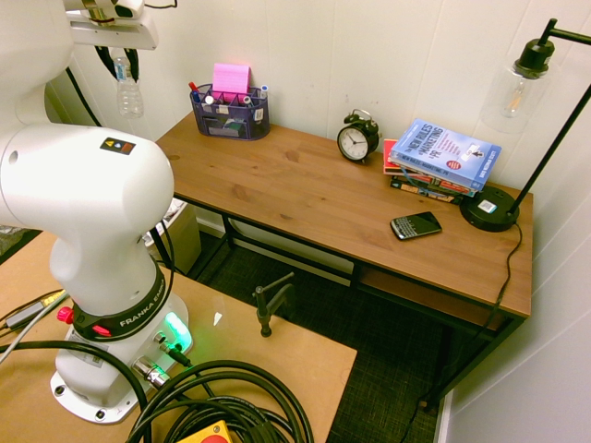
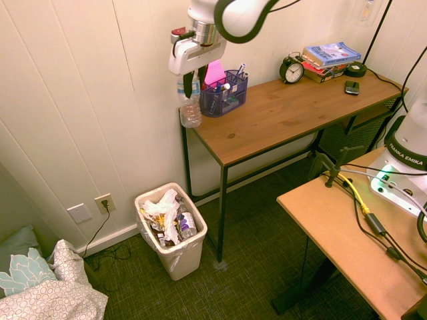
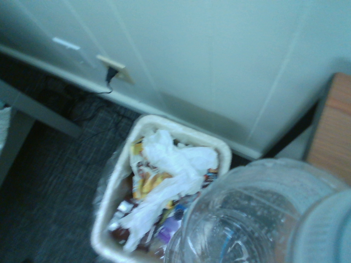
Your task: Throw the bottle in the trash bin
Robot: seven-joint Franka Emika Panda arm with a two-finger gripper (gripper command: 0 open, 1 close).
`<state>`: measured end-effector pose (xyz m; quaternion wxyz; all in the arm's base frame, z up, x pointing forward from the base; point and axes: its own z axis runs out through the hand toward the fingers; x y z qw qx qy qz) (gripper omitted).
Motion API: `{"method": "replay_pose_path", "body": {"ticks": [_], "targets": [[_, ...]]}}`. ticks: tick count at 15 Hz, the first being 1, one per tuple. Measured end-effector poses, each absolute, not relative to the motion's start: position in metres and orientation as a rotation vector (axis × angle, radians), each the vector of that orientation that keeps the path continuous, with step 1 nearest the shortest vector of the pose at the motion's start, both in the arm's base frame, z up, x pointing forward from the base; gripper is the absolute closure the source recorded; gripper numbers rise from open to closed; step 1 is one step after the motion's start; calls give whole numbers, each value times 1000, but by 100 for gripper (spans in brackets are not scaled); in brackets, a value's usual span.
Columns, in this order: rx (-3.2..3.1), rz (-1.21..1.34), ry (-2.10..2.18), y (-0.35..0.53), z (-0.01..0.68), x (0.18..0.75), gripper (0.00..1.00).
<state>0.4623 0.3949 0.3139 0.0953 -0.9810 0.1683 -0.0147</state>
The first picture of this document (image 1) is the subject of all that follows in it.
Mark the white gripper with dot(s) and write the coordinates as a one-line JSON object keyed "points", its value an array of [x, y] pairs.
{"points": [[115, 33]]}

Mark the clear plastic water bottle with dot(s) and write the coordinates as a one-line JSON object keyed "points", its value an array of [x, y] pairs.
{"points": [[129, 97]]}

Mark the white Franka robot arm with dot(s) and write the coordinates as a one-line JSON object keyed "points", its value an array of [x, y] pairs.
{"points": [[88, 207]]}

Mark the white trash bin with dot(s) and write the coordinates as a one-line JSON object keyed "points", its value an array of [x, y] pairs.
{"points": [[184, 235]]}

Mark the red marker pen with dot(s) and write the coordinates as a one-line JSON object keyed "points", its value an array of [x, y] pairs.
{"points": [[194, 87]]}

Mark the blue marker pen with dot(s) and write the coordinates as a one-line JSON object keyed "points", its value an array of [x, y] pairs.
{"points": [[197, 97]]}

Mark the white marker pen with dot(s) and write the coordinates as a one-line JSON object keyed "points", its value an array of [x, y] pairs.
{"points": [[208, 100]]}

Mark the pink sticky note pad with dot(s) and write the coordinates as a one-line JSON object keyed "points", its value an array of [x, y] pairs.
{"points": [[232, 78]]}

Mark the purple mesh desk organizer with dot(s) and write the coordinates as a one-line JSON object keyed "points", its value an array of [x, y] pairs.
{"points": [[231, 121]]}

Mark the white marker black cap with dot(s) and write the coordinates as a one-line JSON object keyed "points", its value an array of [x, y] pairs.
{"points": [[247, 99]]}

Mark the white marker blue cap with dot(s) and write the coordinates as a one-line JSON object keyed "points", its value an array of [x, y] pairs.
{"points": [[264, 91]]}

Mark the black twin-bell alarm clock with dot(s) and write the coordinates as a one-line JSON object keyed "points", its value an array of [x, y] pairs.
{"points": [[354, 142]]}

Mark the red book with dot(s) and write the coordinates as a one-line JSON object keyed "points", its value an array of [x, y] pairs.
{"points": [[387, 159]]}

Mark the black screw clamp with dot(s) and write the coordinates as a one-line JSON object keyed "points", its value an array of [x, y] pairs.
{"points": [[274, 302]]}

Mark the black paperback book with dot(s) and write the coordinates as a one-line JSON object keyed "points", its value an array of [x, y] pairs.
{"points": [[415, 187]]}

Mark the black keyboard smartphone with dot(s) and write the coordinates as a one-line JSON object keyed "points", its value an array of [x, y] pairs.
{"points": [[415, 225]]}

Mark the blue marketing book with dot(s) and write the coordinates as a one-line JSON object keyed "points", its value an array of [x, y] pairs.
{"points": [[450, 152]]}

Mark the wooden robot mounting board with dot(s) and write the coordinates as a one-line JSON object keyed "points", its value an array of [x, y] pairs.
{"points": [[286, 364]]}

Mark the yellow emergency stop box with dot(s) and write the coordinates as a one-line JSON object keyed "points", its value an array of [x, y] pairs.
{"points": [[210, 434]]}

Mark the black glass-shade desk lamp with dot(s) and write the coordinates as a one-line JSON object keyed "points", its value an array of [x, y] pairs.
{"points": [[489, 210]]}

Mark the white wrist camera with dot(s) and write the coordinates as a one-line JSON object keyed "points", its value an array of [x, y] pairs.
{"points": [[127, 8]]}

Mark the wooden desk black frame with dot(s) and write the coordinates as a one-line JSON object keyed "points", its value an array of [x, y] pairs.
{"points": [[323, 198]]}

